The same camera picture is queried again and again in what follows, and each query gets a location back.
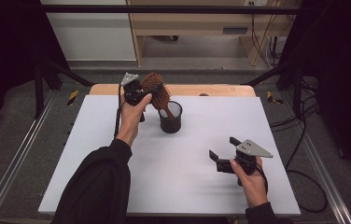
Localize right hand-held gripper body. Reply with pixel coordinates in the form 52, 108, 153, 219
216, 139, 274, 175

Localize black metal stand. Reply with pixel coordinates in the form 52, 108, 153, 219
34, 59, 95, 119
242, 60, 305, 119

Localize person's right hand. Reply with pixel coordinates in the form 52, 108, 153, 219
230, 157, 270, 209

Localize right hand-held gripper cable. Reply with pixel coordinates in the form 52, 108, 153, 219
256, 162, 270, 194

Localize white cabinet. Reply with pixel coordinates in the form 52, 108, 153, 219
41, 0, 137, 62

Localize yellow-black floor tape marker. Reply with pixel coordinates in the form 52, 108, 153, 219
266, 91, 284, 105
66, 90, 80, 106

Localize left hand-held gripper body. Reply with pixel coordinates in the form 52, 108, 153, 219
119, 72, 148, 106

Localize black floor cable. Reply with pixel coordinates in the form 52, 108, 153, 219
284, 118, 329, 214
270, 104, 319, 129

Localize black curtain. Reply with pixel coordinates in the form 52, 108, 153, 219
0, 0, 69, 141
279, 0, 351, 188

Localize hand-held gripper cable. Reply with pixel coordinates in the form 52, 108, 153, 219
256, 162, 270, 194
113, 85, 125, 139

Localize black mesh pen holder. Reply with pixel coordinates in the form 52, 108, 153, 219
158, 100, 184, 134

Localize brown wooden hairbrush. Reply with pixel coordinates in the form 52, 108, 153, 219
140, 72, 176, 119

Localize left hand-held gripper cable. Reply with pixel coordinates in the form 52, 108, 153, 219
113, 85, 125, 139

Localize light wooden desk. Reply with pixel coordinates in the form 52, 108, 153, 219
126, 0, 302, 67

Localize bundle of hanging cables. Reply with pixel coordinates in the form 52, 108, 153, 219
249, 13, 285, 68

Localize person's left hand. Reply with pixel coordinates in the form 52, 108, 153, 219
116, 92, 153, 147

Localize black horizontal frame bar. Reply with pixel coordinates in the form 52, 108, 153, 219
41, 4, 301, 14

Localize white power socket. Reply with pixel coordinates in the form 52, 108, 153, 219
244, 0, 268, 7

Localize aluminium floor rail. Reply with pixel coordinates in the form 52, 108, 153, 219
0, 90, 58, 224
280, 91, 351, 224

